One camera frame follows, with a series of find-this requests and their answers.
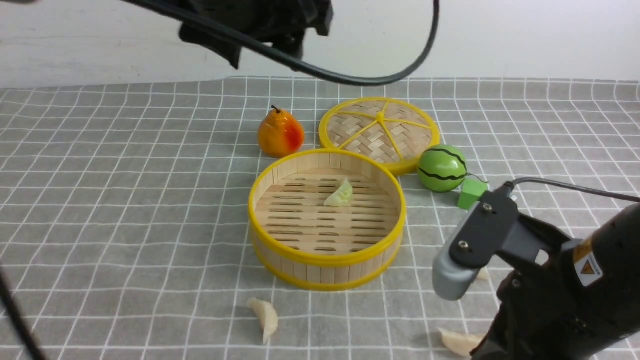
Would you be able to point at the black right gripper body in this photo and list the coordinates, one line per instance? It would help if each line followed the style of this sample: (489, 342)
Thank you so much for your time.
(543, 315)

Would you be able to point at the white dumpling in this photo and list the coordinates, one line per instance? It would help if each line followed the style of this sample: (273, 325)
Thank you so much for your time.
(483, 275)
(267, 316)
(461, 344)

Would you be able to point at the pale green dumpling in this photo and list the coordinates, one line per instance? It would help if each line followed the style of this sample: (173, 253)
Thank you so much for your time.
(342, 197)

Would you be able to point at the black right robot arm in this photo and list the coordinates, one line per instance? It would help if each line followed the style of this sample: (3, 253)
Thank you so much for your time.
(607, 263)

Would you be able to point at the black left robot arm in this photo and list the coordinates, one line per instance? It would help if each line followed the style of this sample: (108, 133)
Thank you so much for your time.
(280, 23)

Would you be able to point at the woven bamboo steamer lid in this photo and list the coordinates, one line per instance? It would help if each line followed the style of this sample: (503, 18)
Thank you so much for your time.
(388, 131)

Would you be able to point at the bamboo steamer tray yellow rim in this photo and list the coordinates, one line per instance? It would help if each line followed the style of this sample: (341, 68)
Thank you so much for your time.
(322, 248)

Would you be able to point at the green toy cube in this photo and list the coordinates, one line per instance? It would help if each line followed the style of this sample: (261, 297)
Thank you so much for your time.
(470, 193)

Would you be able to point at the green toy watermelon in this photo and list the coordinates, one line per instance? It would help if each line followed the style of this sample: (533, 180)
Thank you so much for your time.
(442, 168)

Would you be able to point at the orange toy pear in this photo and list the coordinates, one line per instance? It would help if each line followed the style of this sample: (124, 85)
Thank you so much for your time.
(280, 134)

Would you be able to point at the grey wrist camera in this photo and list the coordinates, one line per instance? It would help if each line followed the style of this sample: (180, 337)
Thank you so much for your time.
(478, 237)

